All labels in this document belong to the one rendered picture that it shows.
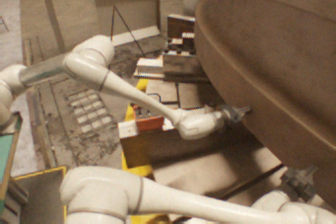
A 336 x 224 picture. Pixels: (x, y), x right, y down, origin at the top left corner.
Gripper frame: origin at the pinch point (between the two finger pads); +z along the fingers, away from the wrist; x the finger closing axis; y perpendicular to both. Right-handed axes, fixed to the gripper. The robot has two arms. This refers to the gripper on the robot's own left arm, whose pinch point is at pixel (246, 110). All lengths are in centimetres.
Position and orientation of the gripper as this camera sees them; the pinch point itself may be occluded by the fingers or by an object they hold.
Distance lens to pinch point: 111.5
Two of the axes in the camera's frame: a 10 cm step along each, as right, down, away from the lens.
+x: -3.8, -5.9, 7.2
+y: 0.0, -7.7, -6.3
